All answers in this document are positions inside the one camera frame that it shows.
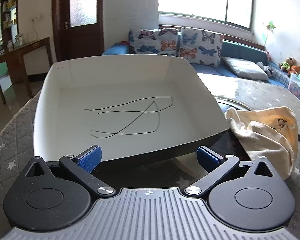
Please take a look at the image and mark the wooden shelf cabinet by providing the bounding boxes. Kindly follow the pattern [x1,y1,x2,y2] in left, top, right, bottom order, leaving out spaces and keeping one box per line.
[0,0,20,55]

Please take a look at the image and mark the white printed cloth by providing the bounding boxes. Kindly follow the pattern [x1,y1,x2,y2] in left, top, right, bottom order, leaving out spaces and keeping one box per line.
[225,106,299,180]

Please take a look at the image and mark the butterfly print cushion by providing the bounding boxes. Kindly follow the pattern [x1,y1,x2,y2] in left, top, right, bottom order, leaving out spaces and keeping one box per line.
[177,27,224,67]
[128,28,179,57]

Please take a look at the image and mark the dark wooden side table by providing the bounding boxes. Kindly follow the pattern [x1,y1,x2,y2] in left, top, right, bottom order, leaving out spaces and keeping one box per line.
[0,37,53,105]

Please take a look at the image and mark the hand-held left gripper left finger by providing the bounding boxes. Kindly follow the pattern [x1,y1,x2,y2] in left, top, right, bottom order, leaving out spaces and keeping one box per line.
[24,144,116,197]

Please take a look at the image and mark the blue sofa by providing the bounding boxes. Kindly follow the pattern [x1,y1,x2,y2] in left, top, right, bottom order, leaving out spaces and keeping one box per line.
[102,39,290,88]

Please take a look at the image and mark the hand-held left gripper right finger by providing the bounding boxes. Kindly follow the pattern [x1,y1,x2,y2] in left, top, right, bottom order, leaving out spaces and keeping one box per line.
[185,145,278,196]

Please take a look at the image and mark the grey white plush toy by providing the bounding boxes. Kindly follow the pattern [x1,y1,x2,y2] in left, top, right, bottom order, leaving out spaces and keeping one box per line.
[256,61,275,77]

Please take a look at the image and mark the wooden door with frosted glass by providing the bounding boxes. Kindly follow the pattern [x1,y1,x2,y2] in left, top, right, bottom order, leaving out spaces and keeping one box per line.
[52,0,104,63]

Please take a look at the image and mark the grey quilted star table cover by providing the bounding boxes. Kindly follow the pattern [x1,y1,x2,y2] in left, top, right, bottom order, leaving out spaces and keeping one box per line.
[0,79,300,230]

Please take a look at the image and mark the green artificial plant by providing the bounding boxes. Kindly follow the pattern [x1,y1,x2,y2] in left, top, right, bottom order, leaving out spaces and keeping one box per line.
[262,21,277,47]

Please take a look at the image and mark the white cardboard box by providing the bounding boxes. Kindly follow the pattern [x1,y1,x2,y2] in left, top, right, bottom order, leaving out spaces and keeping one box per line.
[33,54,230,163]

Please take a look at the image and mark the grey pillow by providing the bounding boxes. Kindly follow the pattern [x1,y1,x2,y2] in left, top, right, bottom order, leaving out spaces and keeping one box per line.
[221,56,270,81]

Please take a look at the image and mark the clear plastic storage bin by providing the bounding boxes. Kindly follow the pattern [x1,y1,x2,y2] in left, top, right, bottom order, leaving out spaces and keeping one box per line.
[287,74,300,104]

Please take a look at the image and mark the orange green plush toy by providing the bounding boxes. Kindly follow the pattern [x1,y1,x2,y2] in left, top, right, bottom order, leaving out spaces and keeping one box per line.
[279,56,300,75]

